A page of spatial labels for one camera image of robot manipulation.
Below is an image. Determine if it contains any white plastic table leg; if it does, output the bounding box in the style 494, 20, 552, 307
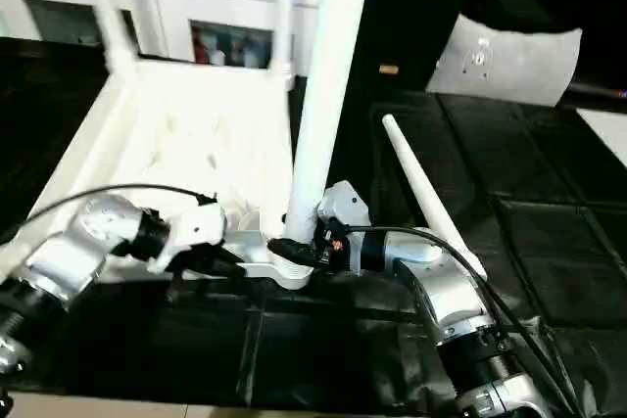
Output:
80, 0, 140, 78
282, 0, 377, 245
380, 114, 489, 282
271, 0, 301, 84

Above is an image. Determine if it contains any white plastic table top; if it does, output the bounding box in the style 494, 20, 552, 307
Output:
0, 56, 326, 292

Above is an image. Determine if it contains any black work mat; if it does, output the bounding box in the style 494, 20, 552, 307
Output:
0, 36, 627, 414

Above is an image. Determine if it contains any white padded sheet with fitting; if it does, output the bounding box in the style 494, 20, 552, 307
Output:
425, 12, 585, 109

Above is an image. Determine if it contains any flat white sheet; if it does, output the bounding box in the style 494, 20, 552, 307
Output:
578, 107, 627, 170

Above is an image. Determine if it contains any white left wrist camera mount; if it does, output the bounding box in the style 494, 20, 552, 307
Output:
157, 200, 229, 274

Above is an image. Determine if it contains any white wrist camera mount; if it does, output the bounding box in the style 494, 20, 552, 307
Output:
157, 200, 229, 274
314, 180, 372, 235

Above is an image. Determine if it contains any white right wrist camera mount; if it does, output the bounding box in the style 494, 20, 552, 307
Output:
314, 180, 372, 235

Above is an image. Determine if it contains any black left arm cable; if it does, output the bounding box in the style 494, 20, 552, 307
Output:
0, 184, 218, 245

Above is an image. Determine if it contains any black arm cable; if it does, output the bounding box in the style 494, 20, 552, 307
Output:
343, 225, 581, 418
0, 184, 218, 245

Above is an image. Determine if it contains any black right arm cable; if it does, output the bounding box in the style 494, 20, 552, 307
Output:
343, 225, 581, 418

